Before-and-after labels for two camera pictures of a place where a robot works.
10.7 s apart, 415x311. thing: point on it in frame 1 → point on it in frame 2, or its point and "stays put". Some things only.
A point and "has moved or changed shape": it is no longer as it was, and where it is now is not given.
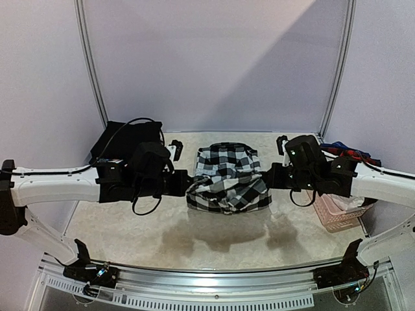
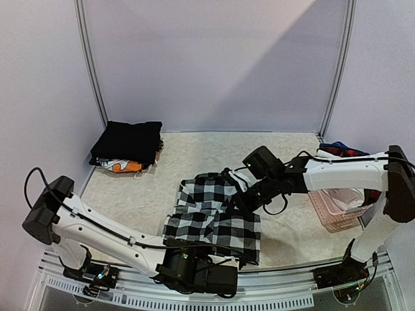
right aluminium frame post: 341,69 stays put
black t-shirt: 121,139 stays put
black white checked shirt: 228,179 has moved or changed shape
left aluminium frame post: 82,21 stays put
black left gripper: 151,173 → 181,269
